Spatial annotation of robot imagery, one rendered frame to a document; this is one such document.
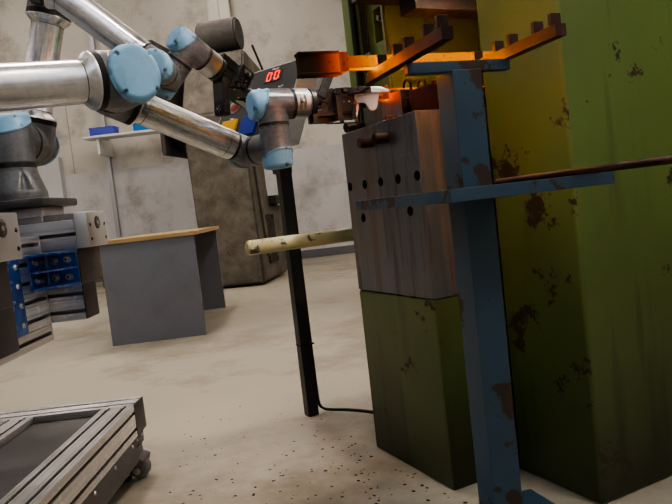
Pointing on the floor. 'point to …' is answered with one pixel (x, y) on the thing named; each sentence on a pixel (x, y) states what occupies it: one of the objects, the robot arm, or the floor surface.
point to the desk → (161, 284)
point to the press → (210, 185)
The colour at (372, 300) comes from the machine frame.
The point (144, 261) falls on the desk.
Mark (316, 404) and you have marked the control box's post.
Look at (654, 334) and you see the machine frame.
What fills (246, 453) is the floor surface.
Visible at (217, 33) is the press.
